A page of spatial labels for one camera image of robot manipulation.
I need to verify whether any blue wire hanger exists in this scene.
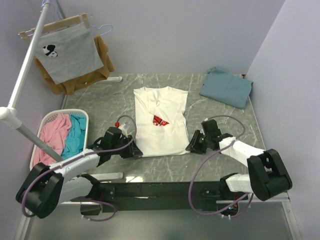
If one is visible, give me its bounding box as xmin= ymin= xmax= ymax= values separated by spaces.
xmin=42 ymin=0 xmax=113 ymax=37

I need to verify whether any grey panda t-shirt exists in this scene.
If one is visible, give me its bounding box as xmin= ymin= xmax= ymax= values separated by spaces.
xmin=34 ymin=23 xmax=103 ymax=84

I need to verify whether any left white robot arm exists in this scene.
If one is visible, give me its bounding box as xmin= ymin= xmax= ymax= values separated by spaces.
xmin=15 ymin=126 xmax=143 ymax=219

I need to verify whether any teal garment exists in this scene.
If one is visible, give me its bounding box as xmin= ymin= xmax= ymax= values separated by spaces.
xmin=61 ymin=114 xmax=87 ymax=160

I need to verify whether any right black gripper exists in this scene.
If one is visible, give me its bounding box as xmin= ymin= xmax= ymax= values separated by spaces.
xmin=185 ymin=129 xmax=211 ymax=155

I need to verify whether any pink garment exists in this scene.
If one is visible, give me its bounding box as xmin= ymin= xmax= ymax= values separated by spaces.
xmin=32 ymin=113 xmax=72 ymax=166

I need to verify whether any wooden clip hanger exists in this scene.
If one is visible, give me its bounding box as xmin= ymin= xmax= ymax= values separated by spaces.
xmin=18 ymin=13 xmax=91 ymax=44

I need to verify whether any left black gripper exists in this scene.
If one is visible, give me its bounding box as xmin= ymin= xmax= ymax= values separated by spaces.
xmin=110 ymin=134 xmax=143 ymax=159

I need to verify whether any white clothes rack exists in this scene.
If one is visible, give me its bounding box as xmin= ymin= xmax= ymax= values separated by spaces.
xmin=0 ymin=0 xmax=125 ymax=181

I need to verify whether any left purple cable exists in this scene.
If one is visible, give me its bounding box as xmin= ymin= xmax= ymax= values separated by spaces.
xmin=21 ymin=114 xmax=137 ymax=222

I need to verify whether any black base beam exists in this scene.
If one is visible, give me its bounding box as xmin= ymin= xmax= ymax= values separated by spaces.
xmin=69 ymin=181 xmax=251 ymax=216

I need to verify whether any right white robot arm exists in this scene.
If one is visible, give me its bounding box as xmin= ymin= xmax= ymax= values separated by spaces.
xmin=185 ymin=119 xmax=293 ymax=201

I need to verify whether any aluminium rail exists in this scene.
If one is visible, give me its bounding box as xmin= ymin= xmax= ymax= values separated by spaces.
xmin=58 ymin=192 xmax=291 ymax=206

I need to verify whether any brown garment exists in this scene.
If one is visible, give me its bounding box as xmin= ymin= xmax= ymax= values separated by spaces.
xmin=34 ymin=36 xmax=115 ymax=95

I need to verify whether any white coca-cola t-shirt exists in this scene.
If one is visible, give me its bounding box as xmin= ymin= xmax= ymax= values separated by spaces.
xmin=133 ymin=86 xmax=189 ymax=158

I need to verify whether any white laundry basket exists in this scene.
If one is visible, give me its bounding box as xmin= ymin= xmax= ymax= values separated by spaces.
xmin=37 ymin=109 xmax=89 ymax=160

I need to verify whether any folded blue t-shirt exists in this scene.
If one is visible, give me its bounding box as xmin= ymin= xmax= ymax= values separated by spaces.
xmin=199 ymin=67 xmax=253 ymax=109

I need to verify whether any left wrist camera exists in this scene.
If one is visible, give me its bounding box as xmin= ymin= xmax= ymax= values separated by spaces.
xmin=114 ymin=122 xmax=130 ymax=137

